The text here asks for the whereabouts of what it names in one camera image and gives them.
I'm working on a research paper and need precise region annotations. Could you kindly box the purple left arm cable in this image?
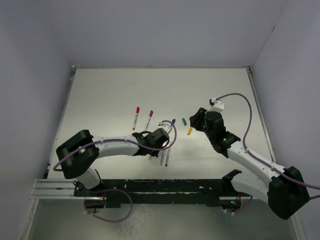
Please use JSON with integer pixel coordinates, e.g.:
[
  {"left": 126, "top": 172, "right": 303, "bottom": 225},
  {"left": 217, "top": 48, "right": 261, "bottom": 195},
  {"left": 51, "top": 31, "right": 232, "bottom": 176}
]
[{"left": 52, "top": 119, "right": 179, "bottom": 172}]

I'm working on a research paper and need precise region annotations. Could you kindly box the green whiteboard marker pen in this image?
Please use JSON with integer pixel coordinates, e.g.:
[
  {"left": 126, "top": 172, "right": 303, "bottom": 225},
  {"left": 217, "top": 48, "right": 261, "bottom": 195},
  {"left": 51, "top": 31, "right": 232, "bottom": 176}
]
[{"left": 160, "top": 150, "right": 166, "bottom": 166}]

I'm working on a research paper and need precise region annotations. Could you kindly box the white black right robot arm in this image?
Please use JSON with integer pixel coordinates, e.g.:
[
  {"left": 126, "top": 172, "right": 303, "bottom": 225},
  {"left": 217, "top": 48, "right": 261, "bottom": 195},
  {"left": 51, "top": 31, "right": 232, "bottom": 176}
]
[{"left": 189, "top": 107, "right": 311, "bottom": 220}]

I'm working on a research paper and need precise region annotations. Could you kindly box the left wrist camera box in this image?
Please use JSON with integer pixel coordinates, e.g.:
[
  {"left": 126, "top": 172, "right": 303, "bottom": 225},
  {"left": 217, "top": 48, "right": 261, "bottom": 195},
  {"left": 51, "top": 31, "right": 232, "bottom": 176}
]
[{"left": 158, "top": 120, "right": 173, "bottom": 135}]

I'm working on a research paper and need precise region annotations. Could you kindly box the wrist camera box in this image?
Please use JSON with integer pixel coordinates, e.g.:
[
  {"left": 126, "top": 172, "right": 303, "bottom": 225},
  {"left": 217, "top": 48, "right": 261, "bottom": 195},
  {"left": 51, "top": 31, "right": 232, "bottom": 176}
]
[
  {"left": 208, "top": 98, "right": 224, "bottom": 113},
  {"left": 158, "top": 120, "right": 173, "bottom": 135}
]

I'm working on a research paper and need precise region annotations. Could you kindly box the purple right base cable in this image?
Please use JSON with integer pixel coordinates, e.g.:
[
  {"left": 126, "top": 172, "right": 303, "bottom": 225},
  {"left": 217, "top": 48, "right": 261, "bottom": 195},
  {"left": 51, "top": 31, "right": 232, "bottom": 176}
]
[{"left": 223, "top": 194, "right": 255, "bottom": 216}]

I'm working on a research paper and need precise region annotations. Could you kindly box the magenta whiteboard marker pen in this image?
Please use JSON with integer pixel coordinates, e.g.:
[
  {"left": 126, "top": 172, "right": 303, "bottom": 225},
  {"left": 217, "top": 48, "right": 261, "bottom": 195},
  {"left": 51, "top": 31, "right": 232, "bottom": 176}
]
[{"left": 144, "top": 115, "right": 152, "bottom": 131}]

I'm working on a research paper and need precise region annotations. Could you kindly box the aluminium rail left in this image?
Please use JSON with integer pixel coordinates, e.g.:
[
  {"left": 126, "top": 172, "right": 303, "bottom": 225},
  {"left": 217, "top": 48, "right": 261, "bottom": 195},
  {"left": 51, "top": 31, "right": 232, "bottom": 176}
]
[{"left": 30, "top": 179, "right": 75, "bottom": 200}]

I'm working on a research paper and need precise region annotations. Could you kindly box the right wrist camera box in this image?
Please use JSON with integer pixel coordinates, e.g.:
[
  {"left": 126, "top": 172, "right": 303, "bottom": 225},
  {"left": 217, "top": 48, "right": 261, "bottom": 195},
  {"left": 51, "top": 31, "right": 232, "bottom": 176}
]
[{"left": 208, "top": 98, "right": 224, "bottom": 113}]

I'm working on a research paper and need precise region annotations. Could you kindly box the yellow pen cap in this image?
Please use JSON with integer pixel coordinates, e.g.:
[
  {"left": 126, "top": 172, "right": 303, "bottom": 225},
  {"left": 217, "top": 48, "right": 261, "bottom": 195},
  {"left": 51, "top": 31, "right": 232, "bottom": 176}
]
[{"left": 187, "top": 127, "right": 192, "bottom": 135}]

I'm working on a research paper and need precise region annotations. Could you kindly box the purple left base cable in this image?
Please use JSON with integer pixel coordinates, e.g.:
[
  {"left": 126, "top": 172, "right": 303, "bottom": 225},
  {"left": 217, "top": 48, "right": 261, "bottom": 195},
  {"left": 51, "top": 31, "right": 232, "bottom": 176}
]
[{"left": 83, "top": 189, "right": 134, "bottom": 223}]

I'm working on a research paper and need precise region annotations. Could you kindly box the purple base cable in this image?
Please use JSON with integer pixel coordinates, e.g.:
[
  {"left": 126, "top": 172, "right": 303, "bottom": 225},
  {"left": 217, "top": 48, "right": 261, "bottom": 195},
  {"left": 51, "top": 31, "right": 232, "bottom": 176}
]
[
  {"left": 83, "top": 189, "right": 134, "bottom": 223},
  {"left": 223, "top": 194, "right": 255, "bottom": 216}
]

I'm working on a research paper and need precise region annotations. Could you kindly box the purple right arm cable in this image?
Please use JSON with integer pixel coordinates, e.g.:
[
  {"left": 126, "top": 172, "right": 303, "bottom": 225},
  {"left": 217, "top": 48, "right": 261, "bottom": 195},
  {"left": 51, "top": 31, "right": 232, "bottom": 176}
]
[{"left": 216, "top": 92, "right": 320, "bottom": 201}]

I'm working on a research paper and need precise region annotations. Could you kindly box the aluminium rail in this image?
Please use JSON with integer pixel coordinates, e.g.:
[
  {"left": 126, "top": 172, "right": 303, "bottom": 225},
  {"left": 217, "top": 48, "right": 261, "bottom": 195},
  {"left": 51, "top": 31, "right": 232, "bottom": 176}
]
[
  {"left": 30, "top": 179, "right": 75, "bottom": 200},
  {"left": 245, "top": 66, "right": 277, "bottom": 163}
]

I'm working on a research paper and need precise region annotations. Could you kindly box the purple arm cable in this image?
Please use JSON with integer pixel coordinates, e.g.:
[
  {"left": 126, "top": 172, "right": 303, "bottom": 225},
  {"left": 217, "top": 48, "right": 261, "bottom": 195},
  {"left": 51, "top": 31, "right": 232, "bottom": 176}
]
[
  {"left": 216, "top": 92, "right": 320, "bottom": 201},
  {"left": 52, "top": 119, "right": 179, "bottom": 172}
]

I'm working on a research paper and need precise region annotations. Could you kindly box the red whiteboard marker pen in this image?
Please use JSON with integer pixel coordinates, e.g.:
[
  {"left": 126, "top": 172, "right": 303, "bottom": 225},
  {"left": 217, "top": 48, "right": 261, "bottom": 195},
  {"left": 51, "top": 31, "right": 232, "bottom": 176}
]
[{"left": 132, "top": 112, "right": 139, "bottom": 130}]

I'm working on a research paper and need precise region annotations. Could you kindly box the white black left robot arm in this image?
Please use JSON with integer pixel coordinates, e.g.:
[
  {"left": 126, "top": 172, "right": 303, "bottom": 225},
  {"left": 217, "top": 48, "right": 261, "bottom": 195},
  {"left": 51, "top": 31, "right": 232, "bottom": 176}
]
[{"left": 56, "top": 126, "right": 171, "bottom": 196}]

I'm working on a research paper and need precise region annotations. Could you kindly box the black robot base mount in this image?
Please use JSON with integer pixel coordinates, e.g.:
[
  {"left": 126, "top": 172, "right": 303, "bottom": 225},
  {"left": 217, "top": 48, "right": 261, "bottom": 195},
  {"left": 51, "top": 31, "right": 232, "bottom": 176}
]
[{"left": 73, "top": 179, "right": 244, "bottom": 211}]

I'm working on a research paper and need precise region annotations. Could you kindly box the blue whiteboard marker pen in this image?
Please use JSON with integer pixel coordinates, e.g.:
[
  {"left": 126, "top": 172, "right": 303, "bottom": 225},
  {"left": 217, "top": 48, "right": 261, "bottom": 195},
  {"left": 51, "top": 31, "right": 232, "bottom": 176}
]
[{"left": 165, "top": 148, "right": 171, "bottom": 167}]

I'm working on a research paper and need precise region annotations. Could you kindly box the aluminium rail right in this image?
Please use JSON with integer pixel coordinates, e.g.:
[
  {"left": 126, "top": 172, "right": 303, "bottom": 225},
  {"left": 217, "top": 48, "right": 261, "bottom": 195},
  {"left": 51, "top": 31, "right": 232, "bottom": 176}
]
[{"left": 245, "top": 66, "right": 277, "bottom": 163}]

